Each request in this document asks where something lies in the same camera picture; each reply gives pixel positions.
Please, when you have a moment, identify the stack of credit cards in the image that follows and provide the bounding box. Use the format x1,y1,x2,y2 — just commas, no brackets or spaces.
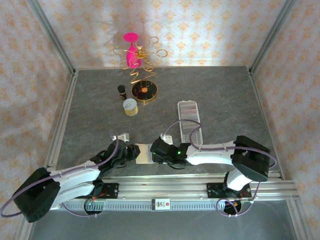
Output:
180,103,200,123

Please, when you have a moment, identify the white perforated plastic basket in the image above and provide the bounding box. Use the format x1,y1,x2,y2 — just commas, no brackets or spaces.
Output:
177,100,204,146

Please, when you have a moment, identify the yellow pull-tab can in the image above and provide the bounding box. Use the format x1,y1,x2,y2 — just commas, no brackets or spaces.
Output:
122,98,139,117

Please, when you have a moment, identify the white label with red mark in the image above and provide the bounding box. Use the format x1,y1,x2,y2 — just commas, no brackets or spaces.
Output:
151,197,172,212

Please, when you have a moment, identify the small dark bottle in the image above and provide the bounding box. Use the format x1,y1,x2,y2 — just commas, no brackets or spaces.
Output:
117,84,127,101

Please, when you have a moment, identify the pink wine glass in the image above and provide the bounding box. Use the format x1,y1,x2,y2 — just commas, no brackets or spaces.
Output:
123,32,143,69

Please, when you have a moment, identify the aluminium mounting rail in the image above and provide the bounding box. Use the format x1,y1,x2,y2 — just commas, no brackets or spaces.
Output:
46,172,297,202

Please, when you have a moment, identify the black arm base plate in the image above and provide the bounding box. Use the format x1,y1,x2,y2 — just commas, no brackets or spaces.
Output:
84,181,120,201
206,181,252,201

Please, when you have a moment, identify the grey slotted cable duct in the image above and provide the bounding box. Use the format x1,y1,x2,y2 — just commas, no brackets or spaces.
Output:
59,200,227,212

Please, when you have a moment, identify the gold wire glass rack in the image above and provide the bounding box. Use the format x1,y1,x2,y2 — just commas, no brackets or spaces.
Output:
112,36,169,105

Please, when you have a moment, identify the aluminium side rail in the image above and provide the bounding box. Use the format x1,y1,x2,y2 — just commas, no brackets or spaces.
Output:
248,68,285,180
44,69,80,173

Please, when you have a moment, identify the aluminium frame post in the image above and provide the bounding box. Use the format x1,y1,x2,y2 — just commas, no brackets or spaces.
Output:
26,0,77,76
248,0,298,76

